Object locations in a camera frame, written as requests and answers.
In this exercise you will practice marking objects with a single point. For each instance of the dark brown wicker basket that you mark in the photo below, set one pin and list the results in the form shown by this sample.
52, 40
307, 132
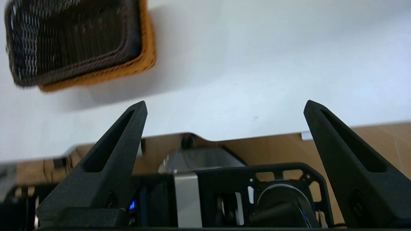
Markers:
70, 35

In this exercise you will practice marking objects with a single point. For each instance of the orange wicker basket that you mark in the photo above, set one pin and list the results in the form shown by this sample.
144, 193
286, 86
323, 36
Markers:
146, 48

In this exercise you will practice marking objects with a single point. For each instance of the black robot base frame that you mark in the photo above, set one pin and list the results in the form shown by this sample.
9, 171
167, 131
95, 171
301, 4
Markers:
224, 179

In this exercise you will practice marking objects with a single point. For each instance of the white table leg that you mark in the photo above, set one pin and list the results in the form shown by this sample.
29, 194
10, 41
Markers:
306, 136

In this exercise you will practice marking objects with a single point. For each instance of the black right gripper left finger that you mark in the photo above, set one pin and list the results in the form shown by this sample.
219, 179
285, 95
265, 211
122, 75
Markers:
106, 166

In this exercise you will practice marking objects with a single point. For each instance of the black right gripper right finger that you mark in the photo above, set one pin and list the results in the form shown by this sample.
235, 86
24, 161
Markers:
353, 173

